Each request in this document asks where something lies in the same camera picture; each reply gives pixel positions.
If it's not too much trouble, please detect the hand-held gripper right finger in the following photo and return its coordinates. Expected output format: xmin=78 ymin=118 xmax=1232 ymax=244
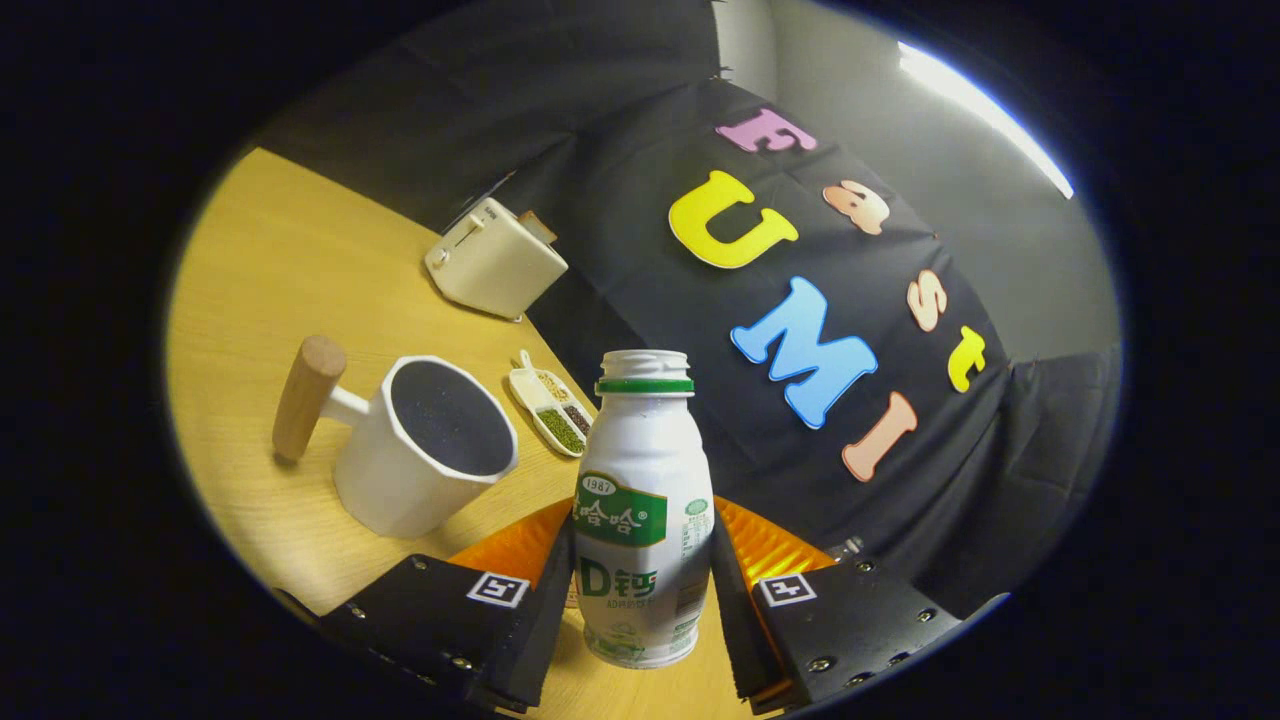
xmin=712 ymin=497 xmax=967 ymax=714

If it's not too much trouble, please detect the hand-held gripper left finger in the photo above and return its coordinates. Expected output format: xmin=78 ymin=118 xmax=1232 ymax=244
xmin=320 ymin=497 xmax=577 ymax=714

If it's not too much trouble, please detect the white juice bottle green label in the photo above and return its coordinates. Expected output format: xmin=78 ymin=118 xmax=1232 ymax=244
xmin=573 ymin=349 xmax=717 ymax=670

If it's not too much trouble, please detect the white cup wooden handle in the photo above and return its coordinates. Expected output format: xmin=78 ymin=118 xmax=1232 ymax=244
xmin=272 ymin=335 xmax=521 ymax=541

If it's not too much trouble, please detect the white divided dish with beans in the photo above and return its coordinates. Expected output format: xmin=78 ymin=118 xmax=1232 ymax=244
xmin=508 ymin=350 xmax=597 ymax=459

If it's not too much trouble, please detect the cream toaster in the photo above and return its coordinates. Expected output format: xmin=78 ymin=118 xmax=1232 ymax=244
xmin=424 ymin=197 xmax=570 ymax=322

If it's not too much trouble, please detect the black backdrop cloth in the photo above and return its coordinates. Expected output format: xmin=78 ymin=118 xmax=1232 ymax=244
xmin=255 ymin=0 xmax=1123 ymax=626

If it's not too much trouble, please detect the wooden table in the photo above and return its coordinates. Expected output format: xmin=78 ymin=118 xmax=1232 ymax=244
xmin=165 ymin=148 xmax=763 ymax=720

